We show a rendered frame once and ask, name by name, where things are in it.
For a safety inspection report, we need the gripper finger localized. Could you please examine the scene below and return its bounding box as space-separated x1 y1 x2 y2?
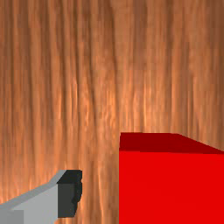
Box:
0 169 83 224

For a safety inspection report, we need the red cube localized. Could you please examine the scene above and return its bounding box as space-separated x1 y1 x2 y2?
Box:
118 132 224 224

